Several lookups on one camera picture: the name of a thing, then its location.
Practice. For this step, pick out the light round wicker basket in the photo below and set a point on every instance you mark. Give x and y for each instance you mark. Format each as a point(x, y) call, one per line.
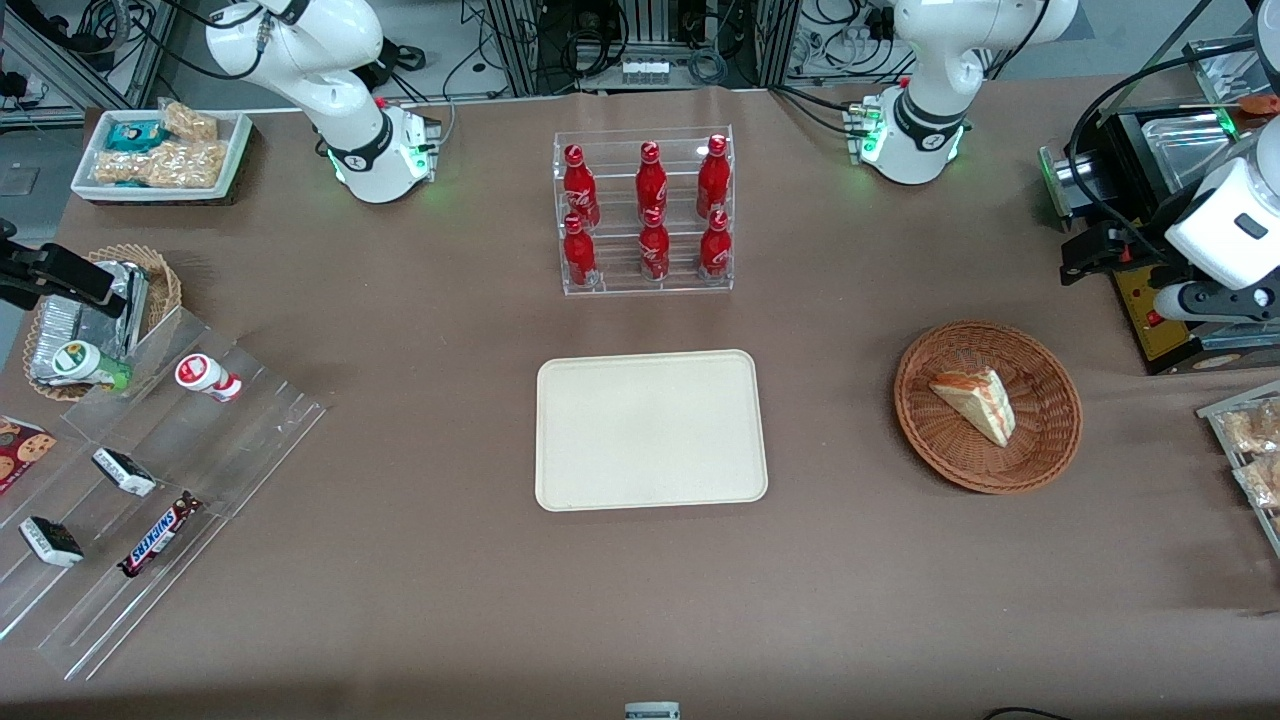
point(165, 285)

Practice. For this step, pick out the steel food pan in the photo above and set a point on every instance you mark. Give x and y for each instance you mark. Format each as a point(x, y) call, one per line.
point(1185, 140)

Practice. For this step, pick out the Snickers chocolate bar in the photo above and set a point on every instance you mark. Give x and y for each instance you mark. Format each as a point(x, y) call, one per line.
point(158, 537)

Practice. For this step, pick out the large rice cracker pack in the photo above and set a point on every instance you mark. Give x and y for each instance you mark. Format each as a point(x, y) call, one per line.
point(175, 165)

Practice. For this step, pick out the teal snack packet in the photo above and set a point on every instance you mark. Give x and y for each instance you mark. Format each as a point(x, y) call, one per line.
point(133, 135)

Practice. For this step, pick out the small rice cracker pack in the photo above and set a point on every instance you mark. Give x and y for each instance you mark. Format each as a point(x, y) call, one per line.
point(190, 122)

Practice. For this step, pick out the aluminium equipment rack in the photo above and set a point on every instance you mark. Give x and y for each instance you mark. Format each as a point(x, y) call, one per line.
point(520, 45)

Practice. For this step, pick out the aluminium frame structure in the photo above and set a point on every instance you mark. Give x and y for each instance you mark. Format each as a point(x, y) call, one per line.
point(140, 50)

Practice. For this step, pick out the silver foil wrapped package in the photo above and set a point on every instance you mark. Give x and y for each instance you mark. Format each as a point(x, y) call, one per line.
point(130, 310)
point(65, 330)

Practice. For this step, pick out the round brown wicker basket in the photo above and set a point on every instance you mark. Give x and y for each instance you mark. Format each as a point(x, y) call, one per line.
point(940, 440)

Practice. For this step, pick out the black and white snack bar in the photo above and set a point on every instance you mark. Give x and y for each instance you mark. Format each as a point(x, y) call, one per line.
point(52, 541)
point(124, 472)

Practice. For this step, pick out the red cola bottle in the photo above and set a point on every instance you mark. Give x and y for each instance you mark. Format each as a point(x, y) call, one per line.
point(578, 258)
point(715, 250)
point(579, 190)
point(713, 180)
point(651, 185)
point(654, 252)

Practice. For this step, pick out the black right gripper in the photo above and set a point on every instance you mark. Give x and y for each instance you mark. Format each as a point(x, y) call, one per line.
point(48, 270)

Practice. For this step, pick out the clear acrylic stepped display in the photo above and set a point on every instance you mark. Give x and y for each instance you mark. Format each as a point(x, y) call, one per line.
point(250, 440)

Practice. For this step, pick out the red-capped yogurt bottle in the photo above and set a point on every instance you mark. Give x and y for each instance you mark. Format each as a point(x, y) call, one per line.
point(203, 375)

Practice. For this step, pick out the black food warmer appliance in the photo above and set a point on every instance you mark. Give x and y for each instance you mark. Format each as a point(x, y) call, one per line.
point(1150, 335)

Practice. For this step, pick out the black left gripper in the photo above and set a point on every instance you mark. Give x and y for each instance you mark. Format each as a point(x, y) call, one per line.
point(1146, 238)

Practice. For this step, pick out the green-capped yogurt bottle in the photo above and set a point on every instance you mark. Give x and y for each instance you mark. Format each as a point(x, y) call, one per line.
point(85, 363)

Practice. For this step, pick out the clear acrylic bottle rack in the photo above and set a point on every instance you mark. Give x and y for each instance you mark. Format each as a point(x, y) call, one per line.
point(615, 270)

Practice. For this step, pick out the white power strip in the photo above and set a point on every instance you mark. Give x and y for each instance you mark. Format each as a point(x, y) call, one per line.
point(645, 71)

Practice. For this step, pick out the clear-wrapped pastry pack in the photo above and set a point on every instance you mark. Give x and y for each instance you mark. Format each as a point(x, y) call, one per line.
point(1255, 428)
point(1262, 482)

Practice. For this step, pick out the beige rectangular tray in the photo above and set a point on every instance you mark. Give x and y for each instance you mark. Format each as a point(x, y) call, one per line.
point(650, 430)

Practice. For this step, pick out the triangular sandwich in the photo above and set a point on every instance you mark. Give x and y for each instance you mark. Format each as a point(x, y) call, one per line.
point(980, 405)

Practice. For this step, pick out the small grey device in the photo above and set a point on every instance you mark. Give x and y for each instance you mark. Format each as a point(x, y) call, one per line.
point(652, 712)

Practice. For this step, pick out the grey tray of snacks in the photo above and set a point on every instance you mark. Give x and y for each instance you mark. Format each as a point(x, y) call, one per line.
point(1215, 420)

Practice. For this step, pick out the white-lined rectangular wicker basket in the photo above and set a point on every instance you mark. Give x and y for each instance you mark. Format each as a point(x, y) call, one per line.
point(238, 140)

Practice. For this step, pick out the red cookie package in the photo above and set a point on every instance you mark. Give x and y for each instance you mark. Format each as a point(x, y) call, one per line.
point(22, 450)

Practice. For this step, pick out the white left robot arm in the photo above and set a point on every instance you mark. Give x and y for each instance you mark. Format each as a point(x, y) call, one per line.
point(930, 60)

